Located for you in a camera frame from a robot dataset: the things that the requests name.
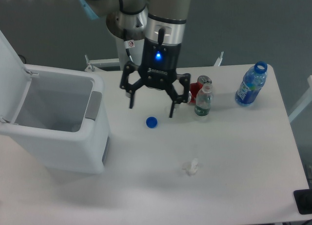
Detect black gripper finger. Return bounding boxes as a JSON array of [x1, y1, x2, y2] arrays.
[[166, 73, 191, 118], [119, 61, 144, 109]]

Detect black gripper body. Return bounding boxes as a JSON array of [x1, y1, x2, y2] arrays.
[[138, 38, 181, 90]]

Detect white push-lid trash can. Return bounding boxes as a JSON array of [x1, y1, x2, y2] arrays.
[[0, 35, 110, 174]]

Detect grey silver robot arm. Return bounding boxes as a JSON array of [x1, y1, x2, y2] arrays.
[[80, 0, 191, 105]]

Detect crushed red soda can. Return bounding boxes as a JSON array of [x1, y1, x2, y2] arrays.
[[188, 75, 212, 104]]

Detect clear green-label plastic bottle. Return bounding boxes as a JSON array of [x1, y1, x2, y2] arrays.
[[195, 82, 213, 116]]

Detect blue bottle cap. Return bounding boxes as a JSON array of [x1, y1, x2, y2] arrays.
[[146, 116, 158, 129]]

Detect blue plastic drink bottle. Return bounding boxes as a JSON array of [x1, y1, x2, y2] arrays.
[[235, 61, 268, 106]]

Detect crumpled white tissue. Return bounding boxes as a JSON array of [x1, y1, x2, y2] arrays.
[[182, 158, 202, 176]]

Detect black device at table edge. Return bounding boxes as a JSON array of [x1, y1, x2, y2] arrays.
[[293, 189, 312, 215]]

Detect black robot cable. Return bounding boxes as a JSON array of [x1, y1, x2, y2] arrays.
[[116, 0, 135, 62]]

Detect white frame at right edge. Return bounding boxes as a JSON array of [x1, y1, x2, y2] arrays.
[[288, 75, 312, 123]]

